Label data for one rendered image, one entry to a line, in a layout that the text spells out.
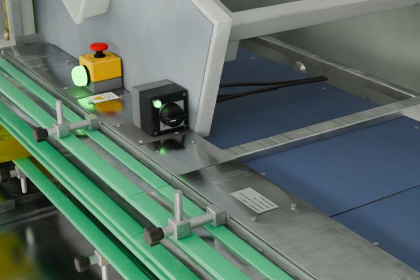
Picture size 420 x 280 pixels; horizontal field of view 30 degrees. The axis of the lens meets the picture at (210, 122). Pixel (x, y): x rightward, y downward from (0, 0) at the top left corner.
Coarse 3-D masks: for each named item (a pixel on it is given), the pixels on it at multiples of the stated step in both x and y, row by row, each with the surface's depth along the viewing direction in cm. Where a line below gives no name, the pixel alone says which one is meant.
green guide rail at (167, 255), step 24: (0, 96) 198; (24, 120) 182; (48, 144) 168; (72, 168) 157; (96, 192) 146; (120, 216) 138; (144, 216) 138; (168, 240) 131; (168, 264) 123; (192, 264) 124
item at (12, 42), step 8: (0, 0) 219; (8, 0) 204; (0, 8) 220; (8, 8) 204; (0, 16) 220; (8, 16) 205; (0, 24) 221; (8, 24) 206; (0, 32) 222; (0, 40) 221
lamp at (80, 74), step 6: (78, 66) 170; (84, 66) 170; (72, 72) 170; (78, 72) 168; (84, 72) 169; (72, 78) 170; (78, 78) 168; (84, 78) 169; (90, 78) 169; (78, 84) 170; (84, 84) 170
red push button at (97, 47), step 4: (92, 44) 170; (96, 44) 170; (100, 44) 170; (104, 44) 170; (92, 48) 169; (96, 48) 169; (100, 48) 169; (104, 48) 169; (96, 52) 170; (100, 52) 170
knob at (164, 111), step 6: (162, 108) 145; (168, 108) 145; (174, 108) 145; (180, 108) 145; (162, 114) 145; (168, 114) 144; (174, 114) 145; (180, 114) 145; (186, 114) 145; (162, 120) 146; (168, 120) 144; (174, 120) 144; (180, 120) 145; (174, 126) 146
